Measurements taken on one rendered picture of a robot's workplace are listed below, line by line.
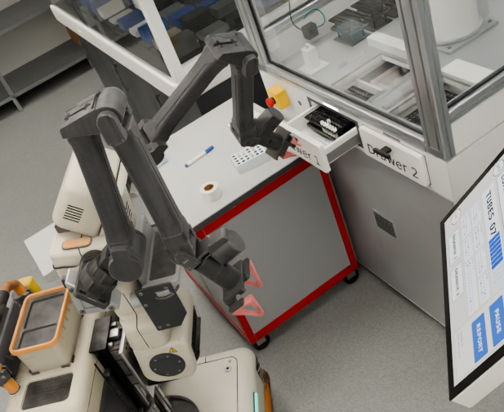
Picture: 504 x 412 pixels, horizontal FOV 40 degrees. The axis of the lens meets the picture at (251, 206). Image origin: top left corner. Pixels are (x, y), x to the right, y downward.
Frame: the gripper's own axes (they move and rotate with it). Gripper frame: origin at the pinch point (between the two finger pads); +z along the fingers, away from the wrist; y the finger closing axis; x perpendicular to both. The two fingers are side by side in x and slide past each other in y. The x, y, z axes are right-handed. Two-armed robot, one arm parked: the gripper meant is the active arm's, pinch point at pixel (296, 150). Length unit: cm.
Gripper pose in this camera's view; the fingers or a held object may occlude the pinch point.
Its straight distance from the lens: 235.0
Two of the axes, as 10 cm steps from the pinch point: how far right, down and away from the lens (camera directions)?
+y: 4.3, -8.8, -2.1
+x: -5.0, -4.3, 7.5
